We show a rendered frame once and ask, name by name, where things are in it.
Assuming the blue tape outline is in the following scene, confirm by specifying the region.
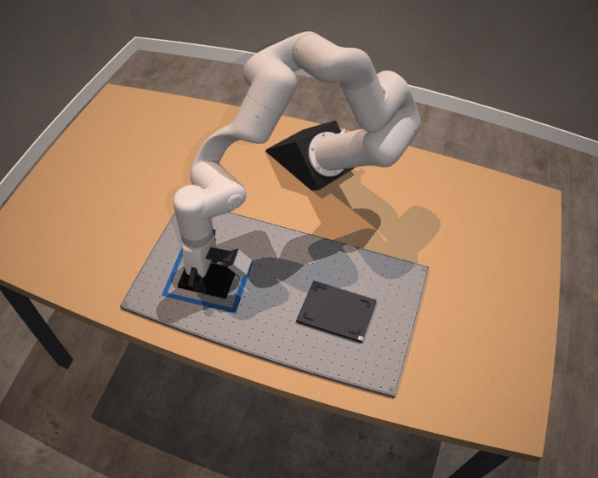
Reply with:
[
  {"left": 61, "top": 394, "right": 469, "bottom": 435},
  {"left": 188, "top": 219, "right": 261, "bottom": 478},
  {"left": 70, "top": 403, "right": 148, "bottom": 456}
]
[{"left": 162, "top": 248, "right": 253, "bottom": 313}]

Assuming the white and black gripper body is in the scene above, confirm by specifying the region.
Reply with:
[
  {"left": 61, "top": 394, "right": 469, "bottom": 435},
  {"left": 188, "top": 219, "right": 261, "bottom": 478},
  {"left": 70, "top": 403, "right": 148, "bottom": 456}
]
[{"left": 183, "top": 236, "right": 216, "bottom": 277}]

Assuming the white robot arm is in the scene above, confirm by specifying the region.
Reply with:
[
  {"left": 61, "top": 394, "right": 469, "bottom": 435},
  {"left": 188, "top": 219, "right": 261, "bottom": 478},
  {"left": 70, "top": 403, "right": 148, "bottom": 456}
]
[{"left": 173, "top": 31, "right": 421, "bottom": 248}]

